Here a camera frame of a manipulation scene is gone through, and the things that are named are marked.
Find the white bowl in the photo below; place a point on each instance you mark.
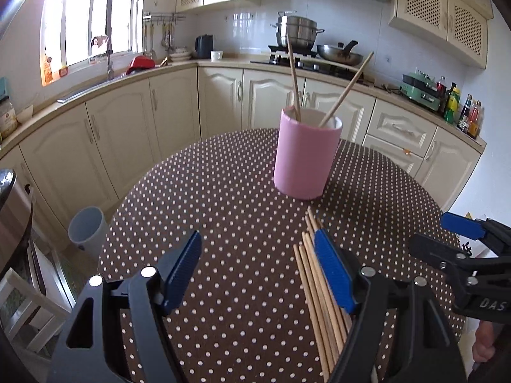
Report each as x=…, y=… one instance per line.
x=24, y=115

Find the steel steamer pot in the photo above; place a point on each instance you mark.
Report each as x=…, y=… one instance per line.
x=297, y=32

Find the wide cream lattice wall cabinet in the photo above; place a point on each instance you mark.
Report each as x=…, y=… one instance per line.
x=435, y=8

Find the red sauce bottle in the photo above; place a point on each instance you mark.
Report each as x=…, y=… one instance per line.
x=474, y=121

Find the small white cup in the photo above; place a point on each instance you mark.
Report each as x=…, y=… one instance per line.
x=216, y=56

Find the glass jar white lid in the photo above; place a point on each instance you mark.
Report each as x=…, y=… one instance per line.
x=7, y=121

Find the black gas stove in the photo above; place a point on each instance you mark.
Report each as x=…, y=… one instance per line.
x=279, y=62

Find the red basin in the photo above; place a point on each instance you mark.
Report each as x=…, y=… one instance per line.
x=141, y=64

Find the dark sauce bottle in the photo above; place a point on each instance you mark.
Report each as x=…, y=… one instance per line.
x=464, y=113

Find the bamboo chopstick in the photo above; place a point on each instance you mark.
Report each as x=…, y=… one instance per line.
x=294, y=81
x=347, y=87

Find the kitchen window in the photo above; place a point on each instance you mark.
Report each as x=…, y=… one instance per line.
x=80, y=16

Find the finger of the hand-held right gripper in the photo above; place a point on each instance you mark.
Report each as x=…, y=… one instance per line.
x=461, y=225
x=435, y=251

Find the pile of wooden chopsticks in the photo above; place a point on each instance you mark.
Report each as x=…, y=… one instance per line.
x=319, y=319

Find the red cap dark bottle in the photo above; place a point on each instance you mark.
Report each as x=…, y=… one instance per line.
x=441, y=91

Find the brown polka dot tablecloth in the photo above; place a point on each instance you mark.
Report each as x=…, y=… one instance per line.
x=223, y=215

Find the stainless steel appliance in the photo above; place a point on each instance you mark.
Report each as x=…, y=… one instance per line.
x=14, y=215

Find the cream base cabinets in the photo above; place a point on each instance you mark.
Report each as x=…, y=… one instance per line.
x=119, y=127

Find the dark electric kettle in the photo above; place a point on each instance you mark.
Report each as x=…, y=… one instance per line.
x=204, y=48

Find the grey trash bin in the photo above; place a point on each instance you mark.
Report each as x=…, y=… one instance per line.
x=88, y=231

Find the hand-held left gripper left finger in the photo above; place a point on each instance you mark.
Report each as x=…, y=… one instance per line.
x=183, y=271

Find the pink utensil cup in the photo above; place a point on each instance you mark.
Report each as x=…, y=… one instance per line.
x=303, y=155

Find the steel sink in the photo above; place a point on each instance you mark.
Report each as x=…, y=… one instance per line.
x=88, y=89

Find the orange bottle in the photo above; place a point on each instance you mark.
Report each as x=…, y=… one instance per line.
x=48, y=71

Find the steel wok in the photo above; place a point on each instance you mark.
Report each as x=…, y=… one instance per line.
x=339, y=54

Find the stacked white dishes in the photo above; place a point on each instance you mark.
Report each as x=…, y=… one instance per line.
x=180, y=54

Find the chrome faucet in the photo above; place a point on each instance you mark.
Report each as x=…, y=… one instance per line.
x=108, y=60

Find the wall utensil rack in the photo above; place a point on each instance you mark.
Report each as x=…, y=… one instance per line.
x=163, y=16

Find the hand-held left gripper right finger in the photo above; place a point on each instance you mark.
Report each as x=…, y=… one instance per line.
x=333, y=271

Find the person's right hand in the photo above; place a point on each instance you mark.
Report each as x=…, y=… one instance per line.
x=483, y=343

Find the white stool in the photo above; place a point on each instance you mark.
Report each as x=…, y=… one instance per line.
x=24, y=291

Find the green yellow bottle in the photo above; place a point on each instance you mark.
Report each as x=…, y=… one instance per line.
x=452, y=103

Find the green electric cooker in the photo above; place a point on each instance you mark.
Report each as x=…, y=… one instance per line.
x=419, y=89

